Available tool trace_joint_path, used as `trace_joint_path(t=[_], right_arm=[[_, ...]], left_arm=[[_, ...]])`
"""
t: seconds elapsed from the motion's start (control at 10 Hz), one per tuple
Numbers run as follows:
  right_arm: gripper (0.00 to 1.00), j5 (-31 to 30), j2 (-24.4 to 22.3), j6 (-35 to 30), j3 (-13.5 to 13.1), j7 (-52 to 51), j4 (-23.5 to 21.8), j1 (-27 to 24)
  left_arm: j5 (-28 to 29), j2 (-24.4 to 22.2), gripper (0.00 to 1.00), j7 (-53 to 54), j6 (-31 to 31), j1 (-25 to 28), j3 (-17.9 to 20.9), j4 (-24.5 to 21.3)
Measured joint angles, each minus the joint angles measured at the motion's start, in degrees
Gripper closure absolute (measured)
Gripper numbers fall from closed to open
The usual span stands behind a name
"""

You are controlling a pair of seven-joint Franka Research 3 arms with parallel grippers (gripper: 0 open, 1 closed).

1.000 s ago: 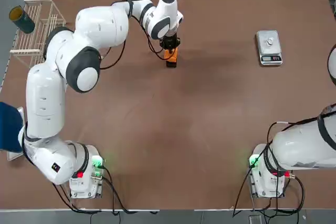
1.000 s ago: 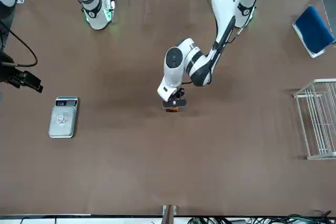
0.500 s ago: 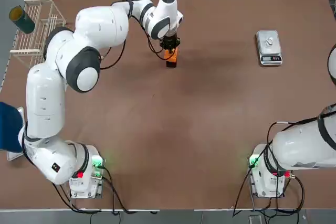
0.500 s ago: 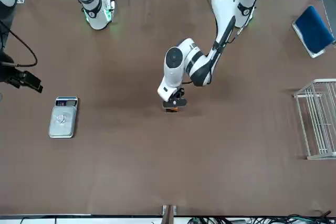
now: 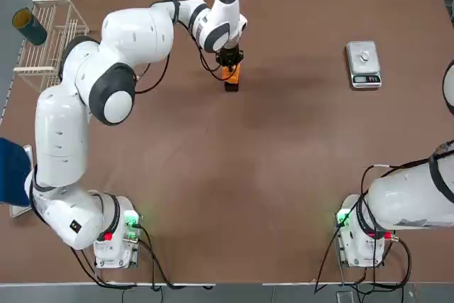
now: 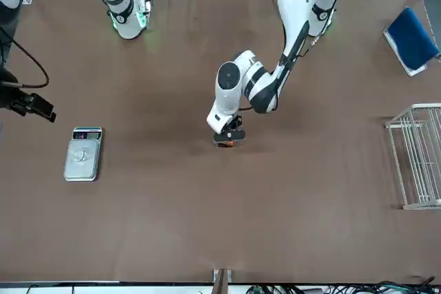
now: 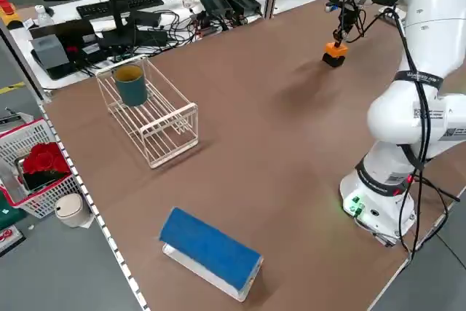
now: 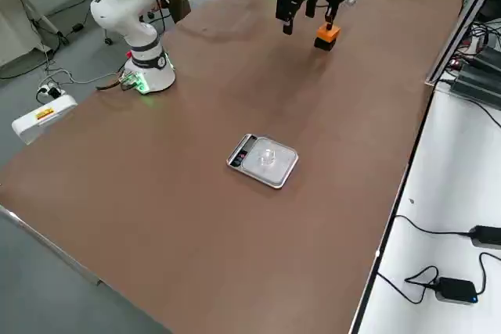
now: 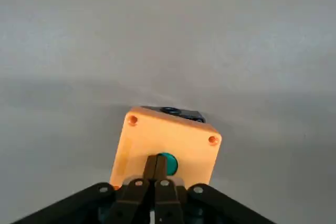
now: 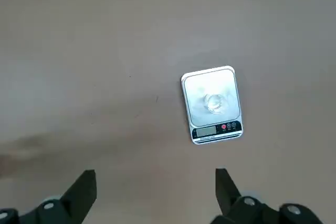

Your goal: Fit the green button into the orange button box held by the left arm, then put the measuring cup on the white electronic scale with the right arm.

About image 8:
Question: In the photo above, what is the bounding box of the orange button box cover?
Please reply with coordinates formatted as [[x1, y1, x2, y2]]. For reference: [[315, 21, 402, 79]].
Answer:
[[316, 23, 342, 42]]

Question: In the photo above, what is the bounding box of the clear measuring cup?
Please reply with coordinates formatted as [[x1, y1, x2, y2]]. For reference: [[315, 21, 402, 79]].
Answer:
[[256, 147, 278, 167]]

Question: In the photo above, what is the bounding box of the white electronic scale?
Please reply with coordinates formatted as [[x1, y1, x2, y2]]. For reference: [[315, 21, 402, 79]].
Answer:
[[225, 133, 300, 190]]

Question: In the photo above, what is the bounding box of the white labelled device box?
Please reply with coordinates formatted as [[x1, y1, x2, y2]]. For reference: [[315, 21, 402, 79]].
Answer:
[[11, 94, 78, 145]]

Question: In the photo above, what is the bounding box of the black power brick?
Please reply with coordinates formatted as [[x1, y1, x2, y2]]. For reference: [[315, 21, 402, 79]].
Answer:
[[449, 63, 501, 110], [471, 46, 501, 74]]

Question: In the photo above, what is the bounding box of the white power strip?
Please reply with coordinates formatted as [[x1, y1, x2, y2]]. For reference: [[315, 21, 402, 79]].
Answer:
[[36, 81, 67, 102]]

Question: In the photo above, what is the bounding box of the black power adapter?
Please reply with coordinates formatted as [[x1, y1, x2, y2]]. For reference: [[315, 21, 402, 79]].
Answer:
[[468, 224, 501, 250]]

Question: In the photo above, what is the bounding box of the black adapter with blue light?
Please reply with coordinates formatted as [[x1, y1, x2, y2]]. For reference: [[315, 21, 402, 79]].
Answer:
[[434, 276, 479, 307]]

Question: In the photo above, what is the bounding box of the aluminium frame post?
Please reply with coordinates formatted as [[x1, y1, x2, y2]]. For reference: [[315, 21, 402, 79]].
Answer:
[[424, 0, 501, 87]]

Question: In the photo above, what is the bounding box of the black adapter cable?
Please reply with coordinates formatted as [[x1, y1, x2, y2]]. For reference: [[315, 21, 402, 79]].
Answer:
[[394, 214, 473, 236], [377, 252, 501, 306]]

